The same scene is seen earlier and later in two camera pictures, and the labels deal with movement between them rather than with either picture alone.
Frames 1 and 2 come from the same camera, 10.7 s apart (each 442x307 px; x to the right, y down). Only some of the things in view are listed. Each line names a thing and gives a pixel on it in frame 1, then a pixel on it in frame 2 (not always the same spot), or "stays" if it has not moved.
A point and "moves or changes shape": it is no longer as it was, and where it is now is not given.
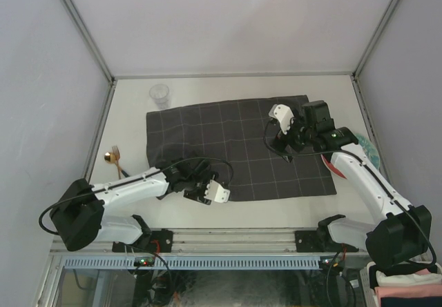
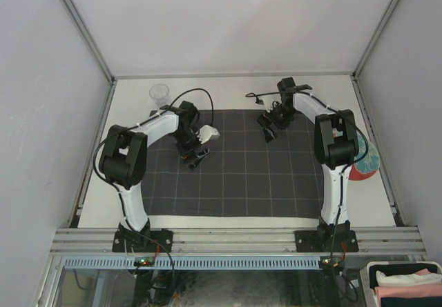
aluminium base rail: x=222 y=242 stays
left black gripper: x=207 y=176 -> x=188 y=155
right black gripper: x=281 y=141 -> x=266 y=119
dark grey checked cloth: x=238 y=139 moves or changes shape
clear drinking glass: x=160 y=94 stays
